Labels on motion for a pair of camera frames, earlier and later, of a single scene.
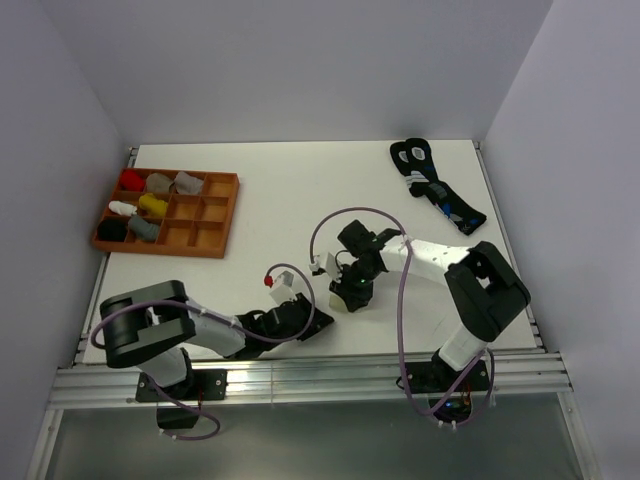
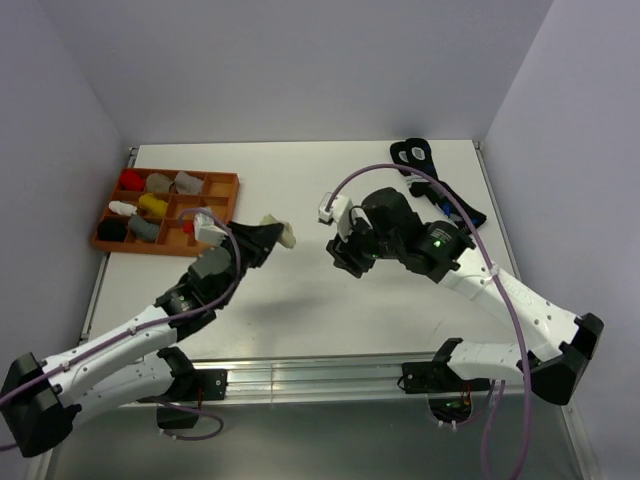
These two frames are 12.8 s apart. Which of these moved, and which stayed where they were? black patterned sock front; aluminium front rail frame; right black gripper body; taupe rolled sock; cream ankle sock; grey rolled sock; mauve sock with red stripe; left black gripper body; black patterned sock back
Moved: cream ankle sock; right black gripper body; left black gripper body
Stayed: black patterned sock front; aluminium front rail frame; black patterned sock back; mauve sock with red stripe; grey rolled sock; taupe rolled sock
